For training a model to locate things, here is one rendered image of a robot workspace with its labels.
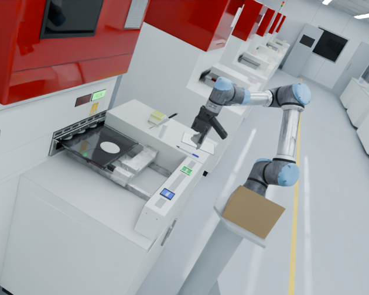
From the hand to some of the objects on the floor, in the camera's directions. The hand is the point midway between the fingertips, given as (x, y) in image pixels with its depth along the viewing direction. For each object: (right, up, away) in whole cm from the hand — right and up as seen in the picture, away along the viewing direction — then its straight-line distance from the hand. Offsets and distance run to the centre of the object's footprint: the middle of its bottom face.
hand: (198, 147), depth 159 cm
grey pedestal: (+2, -108, +54) cm, 120 cm away
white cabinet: (-64, -78, +54) cm, 114 cm away
